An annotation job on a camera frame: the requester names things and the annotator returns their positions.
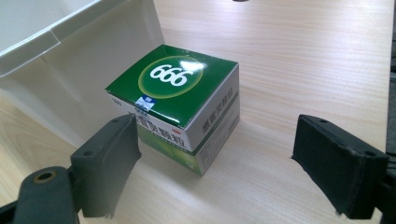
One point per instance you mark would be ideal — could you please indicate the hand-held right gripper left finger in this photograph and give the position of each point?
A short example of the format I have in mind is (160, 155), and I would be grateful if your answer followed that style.
(102, 168)

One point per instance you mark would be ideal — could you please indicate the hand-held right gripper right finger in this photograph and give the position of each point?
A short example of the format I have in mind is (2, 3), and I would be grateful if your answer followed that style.
(339, 168)

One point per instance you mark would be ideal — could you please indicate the green and white medicine box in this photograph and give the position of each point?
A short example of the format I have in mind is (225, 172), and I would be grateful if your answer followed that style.
(183, 102)

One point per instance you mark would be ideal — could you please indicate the white plastic bin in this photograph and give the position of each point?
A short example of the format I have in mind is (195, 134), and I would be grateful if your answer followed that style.
(74, 59)

